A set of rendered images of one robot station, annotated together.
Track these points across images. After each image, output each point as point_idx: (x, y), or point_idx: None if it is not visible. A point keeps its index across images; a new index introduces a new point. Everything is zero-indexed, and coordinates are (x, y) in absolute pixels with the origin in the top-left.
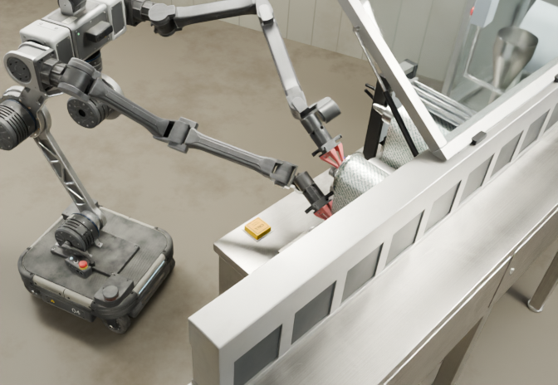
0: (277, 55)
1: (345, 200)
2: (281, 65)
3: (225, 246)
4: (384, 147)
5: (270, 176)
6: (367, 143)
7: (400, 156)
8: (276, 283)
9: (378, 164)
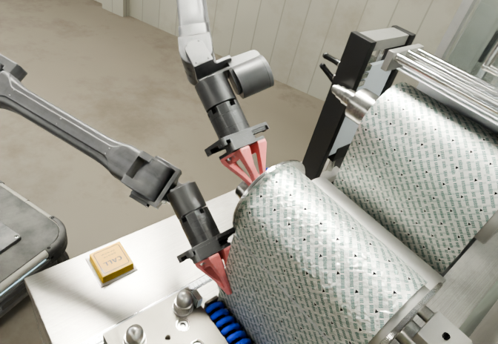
0: None
1: (252, 256)
2: None
3: (41, 289)
4: (332, 164)
5: (121, 180)
6: (310, 154)
7: (373, 183)
8: None
9: (328, 191)
